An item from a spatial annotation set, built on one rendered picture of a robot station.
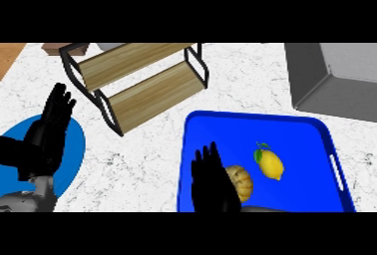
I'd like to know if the grey sink basin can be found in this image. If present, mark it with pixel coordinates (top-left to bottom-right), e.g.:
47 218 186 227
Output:
283 42 377 124

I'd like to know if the brown wooden block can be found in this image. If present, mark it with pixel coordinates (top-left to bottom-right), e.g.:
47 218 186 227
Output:
42 42 92 57

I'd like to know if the wooden tiered shelf black frame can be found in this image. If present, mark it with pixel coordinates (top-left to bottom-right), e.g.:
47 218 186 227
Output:
58 42 211 137

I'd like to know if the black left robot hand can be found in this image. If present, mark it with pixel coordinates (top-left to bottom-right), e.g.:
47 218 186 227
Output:
0 82 79 182

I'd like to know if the blue tray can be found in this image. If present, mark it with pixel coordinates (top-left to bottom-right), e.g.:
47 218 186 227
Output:
178 110 357 213

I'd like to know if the grey object behind shelf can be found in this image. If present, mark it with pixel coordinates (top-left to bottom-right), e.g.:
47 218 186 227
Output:
97 42 128 53

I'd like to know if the yellow lemon with leaf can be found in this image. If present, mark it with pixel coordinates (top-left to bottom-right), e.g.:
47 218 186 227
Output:
252 141 286 181

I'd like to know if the brown wooden board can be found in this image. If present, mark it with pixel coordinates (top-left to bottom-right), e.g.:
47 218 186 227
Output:
0 42 29 82

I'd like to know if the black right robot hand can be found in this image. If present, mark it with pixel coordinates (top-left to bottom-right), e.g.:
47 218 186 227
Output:
190 141 243 213

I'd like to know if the blue round plate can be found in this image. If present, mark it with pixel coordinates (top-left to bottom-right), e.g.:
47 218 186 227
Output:
0 114 88 199

